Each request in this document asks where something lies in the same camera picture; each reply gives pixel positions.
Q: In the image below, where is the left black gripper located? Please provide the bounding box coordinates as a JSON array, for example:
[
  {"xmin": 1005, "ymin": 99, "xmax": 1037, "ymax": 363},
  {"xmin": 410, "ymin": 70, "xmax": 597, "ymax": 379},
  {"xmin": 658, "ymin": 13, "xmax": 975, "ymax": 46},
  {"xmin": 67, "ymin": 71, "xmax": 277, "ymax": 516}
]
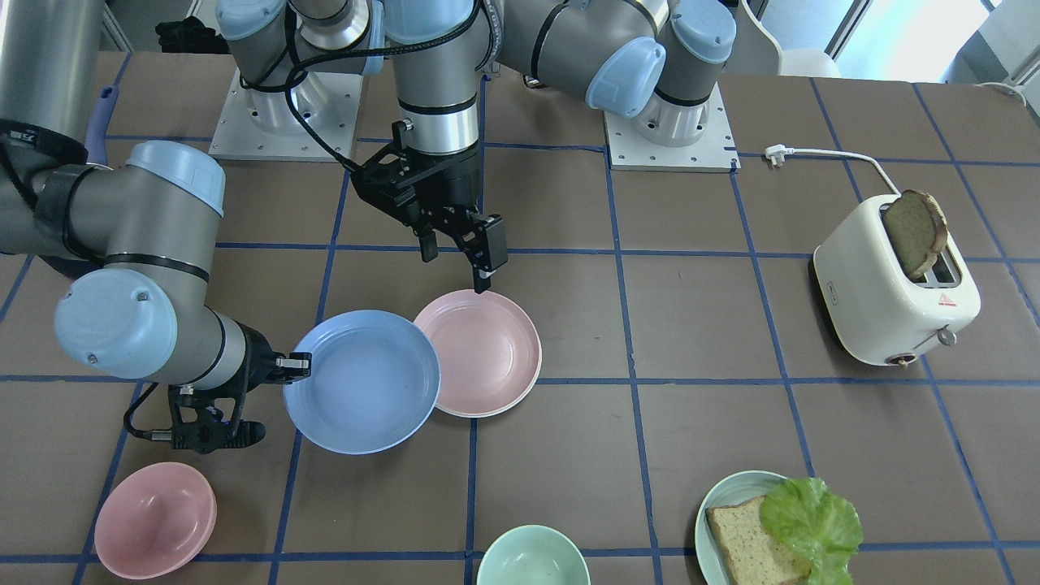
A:
[{"xmin": 350, "ymin": 121, "xmax": 508, "ymax": 295}]

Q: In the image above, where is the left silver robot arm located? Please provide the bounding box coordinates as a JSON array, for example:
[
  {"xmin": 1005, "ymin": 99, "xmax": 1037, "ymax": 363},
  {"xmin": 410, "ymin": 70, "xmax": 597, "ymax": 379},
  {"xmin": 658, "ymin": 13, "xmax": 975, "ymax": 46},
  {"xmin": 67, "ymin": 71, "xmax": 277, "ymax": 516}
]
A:
[{"xmin": 350, "ymin": 1, "xmax": 738, "ymax": 293}]

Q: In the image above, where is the green plate with food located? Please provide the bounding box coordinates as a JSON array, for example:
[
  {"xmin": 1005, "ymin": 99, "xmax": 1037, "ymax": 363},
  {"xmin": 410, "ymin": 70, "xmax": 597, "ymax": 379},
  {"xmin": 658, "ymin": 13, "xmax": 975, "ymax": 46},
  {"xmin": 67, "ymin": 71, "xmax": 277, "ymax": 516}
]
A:
[{"xmin": 692, "ymin": 470, "xmax": 811, "ymax": 584}]

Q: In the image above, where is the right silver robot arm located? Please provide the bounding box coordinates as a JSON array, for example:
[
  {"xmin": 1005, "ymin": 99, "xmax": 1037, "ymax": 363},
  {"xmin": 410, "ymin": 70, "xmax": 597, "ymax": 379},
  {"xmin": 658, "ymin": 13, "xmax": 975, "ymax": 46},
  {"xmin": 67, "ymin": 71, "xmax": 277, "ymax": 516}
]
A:
[{"xmin": 2, "ymin": 1, "xmax": 312, "ymax": 454}]

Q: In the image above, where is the pink bowl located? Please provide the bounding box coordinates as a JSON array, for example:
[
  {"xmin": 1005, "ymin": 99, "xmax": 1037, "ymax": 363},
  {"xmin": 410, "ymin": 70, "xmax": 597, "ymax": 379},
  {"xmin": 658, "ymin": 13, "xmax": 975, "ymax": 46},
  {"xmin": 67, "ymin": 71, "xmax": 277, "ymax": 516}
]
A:
[{"xmin": 94, "ymin": 462, "xmax": 218, "ymax": 580}]

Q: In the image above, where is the toast slice in toaster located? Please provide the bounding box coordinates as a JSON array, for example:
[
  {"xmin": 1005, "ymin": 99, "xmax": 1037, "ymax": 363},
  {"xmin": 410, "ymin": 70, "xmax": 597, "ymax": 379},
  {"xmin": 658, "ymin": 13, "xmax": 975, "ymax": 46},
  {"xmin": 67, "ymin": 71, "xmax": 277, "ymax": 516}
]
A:
[{"xmin": 882, "ymin": 189, "xmax": 950, "ymax": 282}]

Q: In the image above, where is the white toaster power cable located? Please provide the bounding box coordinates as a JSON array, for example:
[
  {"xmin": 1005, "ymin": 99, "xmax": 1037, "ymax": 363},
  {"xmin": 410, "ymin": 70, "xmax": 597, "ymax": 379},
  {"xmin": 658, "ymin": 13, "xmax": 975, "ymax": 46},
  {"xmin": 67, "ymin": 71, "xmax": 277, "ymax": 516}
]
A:
[{"xmin": 765, "ymin": 144, "xmax": 903, "ymax": 197}]

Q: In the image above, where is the mint green bowl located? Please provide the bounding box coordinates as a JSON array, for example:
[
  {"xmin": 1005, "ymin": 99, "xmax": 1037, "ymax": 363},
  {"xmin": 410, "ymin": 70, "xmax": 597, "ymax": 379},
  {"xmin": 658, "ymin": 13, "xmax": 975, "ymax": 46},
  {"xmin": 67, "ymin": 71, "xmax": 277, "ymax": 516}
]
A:
[{"xmin": 476, "ymin": 525, "xmax": 591, "ymax": 584}]

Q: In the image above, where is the white toaster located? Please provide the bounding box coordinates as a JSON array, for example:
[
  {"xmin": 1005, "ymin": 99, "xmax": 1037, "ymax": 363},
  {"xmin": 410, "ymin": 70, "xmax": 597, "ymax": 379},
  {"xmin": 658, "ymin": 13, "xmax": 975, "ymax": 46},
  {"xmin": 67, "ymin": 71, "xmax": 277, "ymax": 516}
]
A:
[{"xmin": 810, "ymin": 195, "xmax": 982, "ymax": 366}]

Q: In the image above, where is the green lettuce leaf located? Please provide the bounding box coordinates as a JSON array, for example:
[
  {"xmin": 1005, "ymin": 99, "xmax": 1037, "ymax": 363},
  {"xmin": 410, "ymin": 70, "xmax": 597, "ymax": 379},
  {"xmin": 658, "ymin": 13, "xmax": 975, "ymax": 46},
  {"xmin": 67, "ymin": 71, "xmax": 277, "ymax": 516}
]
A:
[{"xmin": 759, "ymin": 477, "xmax": 863, "ymax": 584}]

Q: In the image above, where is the bread slice on plate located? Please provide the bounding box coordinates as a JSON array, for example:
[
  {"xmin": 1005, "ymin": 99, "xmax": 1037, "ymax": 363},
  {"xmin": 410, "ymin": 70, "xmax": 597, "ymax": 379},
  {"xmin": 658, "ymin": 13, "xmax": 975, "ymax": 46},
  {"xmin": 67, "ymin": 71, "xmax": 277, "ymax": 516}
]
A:
[{"xmin": 706, "ymin": 495, "xmax": 811, "ymax": 584}]

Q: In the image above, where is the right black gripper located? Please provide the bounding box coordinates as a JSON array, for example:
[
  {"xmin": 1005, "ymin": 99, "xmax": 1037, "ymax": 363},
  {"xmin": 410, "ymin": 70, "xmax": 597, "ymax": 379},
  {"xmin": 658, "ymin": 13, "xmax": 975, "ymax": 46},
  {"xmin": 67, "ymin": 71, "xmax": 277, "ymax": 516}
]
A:
[{"xmin": 168, "ymin": 323, "xmax": 313, "ymax": 454}]

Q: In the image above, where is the blue plate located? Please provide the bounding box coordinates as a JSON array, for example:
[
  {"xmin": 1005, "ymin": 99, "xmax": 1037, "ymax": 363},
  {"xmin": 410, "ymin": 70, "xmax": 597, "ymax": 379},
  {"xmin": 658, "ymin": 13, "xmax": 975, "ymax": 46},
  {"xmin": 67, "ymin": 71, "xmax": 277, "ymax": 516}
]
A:
[{"xmin": 284, "ymin": 310, "xmax": 441, "ymax": 455}]

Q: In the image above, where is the pink plate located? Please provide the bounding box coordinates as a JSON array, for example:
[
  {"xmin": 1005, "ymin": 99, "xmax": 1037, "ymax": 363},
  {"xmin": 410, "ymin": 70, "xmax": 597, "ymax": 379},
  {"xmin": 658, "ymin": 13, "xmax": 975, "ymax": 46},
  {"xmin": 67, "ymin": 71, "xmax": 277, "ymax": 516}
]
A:
[{"xmin": 414, "ymin": 290, "xmax": 542, "ymax": 418}]

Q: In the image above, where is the dark blue saucepan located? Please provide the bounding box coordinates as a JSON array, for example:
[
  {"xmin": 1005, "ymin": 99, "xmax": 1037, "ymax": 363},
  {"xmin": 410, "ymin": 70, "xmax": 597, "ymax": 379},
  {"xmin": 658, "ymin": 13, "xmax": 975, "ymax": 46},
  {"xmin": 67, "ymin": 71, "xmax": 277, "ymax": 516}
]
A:
[{"xmin": 34, "ymin": 85, "xmax": 119, "ymax": 280}]

